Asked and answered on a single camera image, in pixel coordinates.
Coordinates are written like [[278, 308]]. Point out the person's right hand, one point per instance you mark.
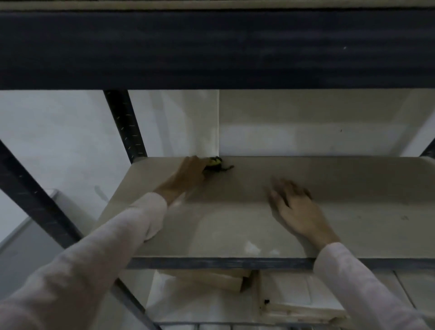
[[302, 212]]

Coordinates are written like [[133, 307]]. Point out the person's left hand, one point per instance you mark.
[[186, 176]]

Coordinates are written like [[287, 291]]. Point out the person's right fingers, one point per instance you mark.
[[289, 192]]

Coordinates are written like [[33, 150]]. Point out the yellow black tape measure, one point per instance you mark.
[[216, 164]]

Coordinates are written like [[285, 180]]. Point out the person's right forearm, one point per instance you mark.
[[367, 289]]

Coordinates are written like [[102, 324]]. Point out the person's left forearm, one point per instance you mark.
[[85, 261]]

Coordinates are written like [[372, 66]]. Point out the beige shelf board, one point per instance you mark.
[[272, 210]]

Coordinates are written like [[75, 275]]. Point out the white cardboard box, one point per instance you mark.
[[299, 292]]

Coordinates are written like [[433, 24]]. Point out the dark metal shelving rack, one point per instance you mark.
[[210, 51]]

